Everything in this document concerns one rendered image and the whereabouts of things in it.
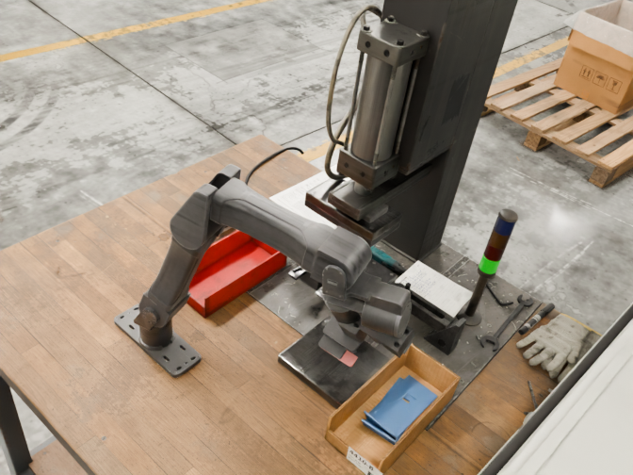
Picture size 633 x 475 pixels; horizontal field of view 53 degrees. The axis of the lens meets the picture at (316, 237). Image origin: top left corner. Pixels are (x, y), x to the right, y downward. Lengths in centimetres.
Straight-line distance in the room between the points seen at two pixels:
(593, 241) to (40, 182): 276
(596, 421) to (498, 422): 101
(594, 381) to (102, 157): 327
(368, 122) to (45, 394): 77
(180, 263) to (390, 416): 49
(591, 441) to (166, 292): 94
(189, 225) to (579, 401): 76
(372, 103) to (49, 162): 254
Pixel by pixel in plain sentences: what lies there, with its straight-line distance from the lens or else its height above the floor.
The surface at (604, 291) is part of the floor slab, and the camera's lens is 326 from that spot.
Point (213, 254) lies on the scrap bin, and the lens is 148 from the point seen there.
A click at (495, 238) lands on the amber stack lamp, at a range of 134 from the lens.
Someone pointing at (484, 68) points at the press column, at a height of 140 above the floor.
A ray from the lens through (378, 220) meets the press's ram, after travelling 130.
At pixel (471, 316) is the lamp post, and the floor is 91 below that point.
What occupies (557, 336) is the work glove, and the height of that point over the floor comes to 92.
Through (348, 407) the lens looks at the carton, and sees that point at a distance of 121.
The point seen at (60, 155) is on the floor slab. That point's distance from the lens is 354.
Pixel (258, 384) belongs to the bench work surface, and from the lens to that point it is 128.
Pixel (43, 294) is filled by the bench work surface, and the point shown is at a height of 90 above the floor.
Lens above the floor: 192
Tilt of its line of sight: 40 degrees down
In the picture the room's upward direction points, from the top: 9 degrees clockwise
